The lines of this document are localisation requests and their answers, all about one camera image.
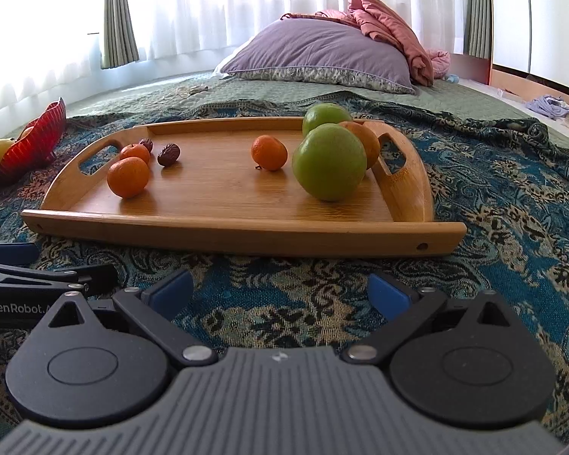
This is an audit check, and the pink duvet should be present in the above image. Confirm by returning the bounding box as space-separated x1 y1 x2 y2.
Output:
315 0 451 87

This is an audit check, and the small green apple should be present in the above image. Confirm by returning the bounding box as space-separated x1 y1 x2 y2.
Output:
302 103 354 137

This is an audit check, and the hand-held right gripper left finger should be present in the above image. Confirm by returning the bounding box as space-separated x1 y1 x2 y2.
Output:
47 268 219 369

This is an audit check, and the green quilt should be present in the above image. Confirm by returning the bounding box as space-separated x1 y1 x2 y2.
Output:
5 70 569 149

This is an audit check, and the purple pillow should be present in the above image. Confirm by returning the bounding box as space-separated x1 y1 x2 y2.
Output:
220 17 417 94

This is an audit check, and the large orange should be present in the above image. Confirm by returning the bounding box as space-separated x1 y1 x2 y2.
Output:
339 121 381 170

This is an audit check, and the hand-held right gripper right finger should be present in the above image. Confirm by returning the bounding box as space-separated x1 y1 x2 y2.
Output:
340 272 514 367

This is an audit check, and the wooden serving tray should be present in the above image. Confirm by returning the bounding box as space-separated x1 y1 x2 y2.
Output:
20 116 468 259

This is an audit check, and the purple cloth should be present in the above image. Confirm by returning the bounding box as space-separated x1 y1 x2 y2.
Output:
526 96 569 120

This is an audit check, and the tangerine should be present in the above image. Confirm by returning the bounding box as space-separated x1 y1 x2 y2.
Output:
107 156 151 199
120 143 151 164
251 135 288 171

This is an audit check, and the white pillow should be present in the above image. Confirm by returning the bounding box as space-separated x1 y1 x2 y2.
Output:
213 52 240 75

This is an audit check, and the blue patterned blanket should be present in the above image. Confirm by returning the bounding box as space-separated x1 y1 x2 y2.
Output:
0 92 569 437

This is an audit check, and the large green apple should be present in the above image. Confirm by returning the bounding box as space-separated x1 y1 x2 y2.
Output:
292 123 368 201

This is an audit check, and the wooden bed frame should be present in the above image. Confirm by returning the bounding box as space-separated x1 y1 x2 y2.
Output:
448 52 569 120

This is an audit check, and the red glass bowl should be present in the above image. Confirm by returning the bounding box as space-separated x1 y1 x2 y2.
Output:
0 97 67 187

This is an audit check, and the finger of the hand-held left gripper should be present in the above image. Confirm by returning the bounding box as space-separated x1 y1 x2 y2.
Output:
0 264 118 295
0 242 39 267

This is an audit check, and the grey-green curtain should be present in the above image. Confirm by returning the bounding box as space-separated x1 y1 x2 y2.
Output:
99 0 139 69
463 0 494 58

